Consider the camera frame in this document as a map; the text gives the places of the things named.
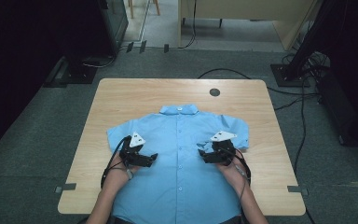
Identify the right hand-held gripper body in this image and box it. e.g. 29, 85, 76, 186
210, 130, 238, 166

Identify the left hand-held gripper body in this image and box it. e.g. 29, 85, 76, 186
119, 132, 146, 168

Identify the light blue button shirt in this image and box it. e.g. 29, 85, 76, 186
106, 104, 250, 224

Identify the person's left hand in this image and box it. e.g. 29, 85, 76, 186
108, 154, 139, 185

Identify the person's right hand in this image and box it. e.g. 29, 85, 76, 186
217, 157, 250, 188

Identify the grey tape strip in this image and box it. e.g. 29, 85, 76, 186
54, 183, 77, 194
286, 185, 310, 197

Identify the black stand with square base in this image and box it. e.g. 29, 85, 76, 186
269, 0, 335, 88

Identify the dark glass cabinet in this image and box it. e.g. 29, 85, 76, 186
97, 0, 130, 57

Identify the wooden chair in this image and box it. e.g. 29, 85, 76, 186
128, 0, 161, 19

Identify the beige wooden cabinet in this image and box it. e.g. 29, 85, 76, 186
177, 0, 320, 50

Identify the dark curtain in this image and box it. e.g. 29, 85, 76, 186
323, 0, 358, 150
0, 0, 119, 160

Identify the left hand-held gripper cable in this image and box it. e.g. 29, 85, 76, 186
100, 135, 131, 189

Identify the hand-held gripper cable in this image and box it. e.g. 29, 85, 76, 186
233, 148, 252, 202
100, 135, 131, 189

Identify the right hand-held gripper cable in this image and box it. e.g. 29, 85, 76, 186
233, 148, 252, 202

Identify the long black floor cable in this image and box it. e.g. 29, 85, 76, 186
197, 68, 321, 97

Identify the thin black floor cable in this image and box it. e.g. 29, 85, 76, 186
293, 77, 316, 224

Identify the short black floor cable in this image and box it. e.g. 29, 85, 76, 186
273, 94, 321, 111

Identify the black stand base plate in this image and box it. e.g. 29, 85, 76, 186
43, 55, 99, 88

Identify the white floor cable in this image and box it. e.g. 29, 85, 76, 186
82, 45, 129, 69

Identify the tangle of black cables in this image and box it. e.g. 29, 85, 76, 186
281, 50, 330, 82

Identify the hanging black cable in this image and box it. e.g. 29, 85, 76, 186
178, 0, 199, 49

